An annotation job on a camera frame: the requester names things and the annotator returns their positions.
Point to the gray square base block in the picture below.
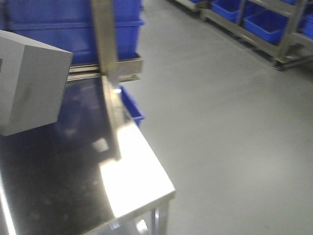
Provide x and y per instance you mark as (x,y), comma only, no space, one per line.
(33,77)

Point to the blue bin upper right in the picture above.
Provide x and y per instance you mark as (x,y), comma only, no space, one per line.
(67,24)

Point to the distant steel bin rack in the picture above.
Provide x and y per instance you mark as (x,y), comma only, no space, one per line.
(278,28)

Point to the blue bin under table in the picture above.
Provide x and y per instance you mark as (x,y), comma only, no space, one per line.
(132,106)

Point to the stainless steel rack frame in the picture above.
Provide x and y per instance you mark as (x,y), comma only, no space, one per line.
(111,70)

